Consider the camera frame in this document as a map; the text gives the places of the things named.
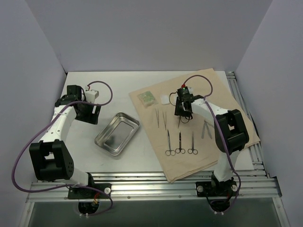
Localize white gauze pad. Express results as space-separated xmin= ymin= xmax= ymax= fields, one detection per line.
xmin=160 ymin=95 xmax=170 ymax=105
xmin=170 ymin=96 xmax=177 ymax=106

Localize stainless steel tray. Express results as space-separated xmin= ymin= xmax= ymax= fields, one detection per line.
xmin=94 ymin=112 xmax=140 ymax=156

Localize green gauze packet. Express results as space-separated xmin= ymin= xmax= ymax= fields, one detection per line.
xmin=137 ymin=91 xmax=158 ymax=107

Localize steel scissors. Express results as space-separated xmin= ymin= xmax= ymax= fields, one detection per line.
xmin=165 ymin=130 xmax=176 ymax=156
xmin=187 ymin=132 xmax=198 ymax=155
xmin=175 ymin=132 xmax=185 ymax=154

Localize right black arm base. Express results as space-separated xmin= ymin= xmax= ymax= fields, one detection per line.
xmin=196 ymin=179 xmax=238 ymax=197

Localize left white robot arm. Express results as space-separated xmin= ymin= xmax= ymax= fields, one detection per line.
xmin=29 ymin=85 xmax=100 ymax=198

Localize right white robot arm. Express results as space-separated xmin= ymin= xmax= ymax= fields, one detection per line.
xmin=175 ymin=85 xmax=249 ymax=195

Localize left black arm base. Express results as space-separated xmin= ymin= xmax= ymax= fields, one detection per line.
xmin=68 ymin=183 xmax=112 ymax=200

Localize beige cloth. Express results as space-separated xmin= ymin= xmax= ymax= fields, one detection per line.
xmin=128 ymin=68 xmax=261 ymax=184

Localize black loop cable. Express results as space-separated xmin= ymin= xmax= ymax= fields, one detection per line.
xmin=169 ymin=91 xmax=193 ymax=124

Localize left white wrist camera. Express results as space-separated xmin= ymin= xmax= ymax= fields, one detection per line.
xmin=85 ymin=90 xmax=99 ymax=103

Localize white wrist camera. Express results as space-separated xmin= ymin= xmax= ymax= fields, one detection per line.
xmin=85 ymin=90 xmax=99 ymax=103
xmin=187 ymin=87 xmax=194 ymax=94

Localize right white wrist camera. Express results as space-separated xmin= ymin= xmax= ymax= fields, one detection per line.
xmin=187 ymin=87 xmax=194 ymax=94

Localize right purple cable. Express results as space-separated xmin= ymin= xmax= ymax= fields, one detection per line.
xmin=181 ymin=74 xmax=241 ymax=211

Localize purple cable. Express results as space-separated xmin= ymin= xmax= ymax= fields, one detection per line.
xmin=181 ymin=74 xmax=241 ymax=211
xmin=14 ymin=81 xmax=114 ymax=216

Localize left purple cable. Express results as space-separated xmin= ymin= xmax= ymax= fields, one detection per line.
xmin=14 ymin=81 xmax=114 ymax=216

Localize right side aluminium rail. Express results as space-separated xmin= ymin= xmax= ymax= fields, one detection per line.
xmin=226 ymin=71 xmax=268 ymax=177

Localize aluminium rail frame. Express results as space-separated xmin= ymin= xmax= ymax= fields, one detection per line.
xmin=20 ymin=170 xmax=289 ymax=227

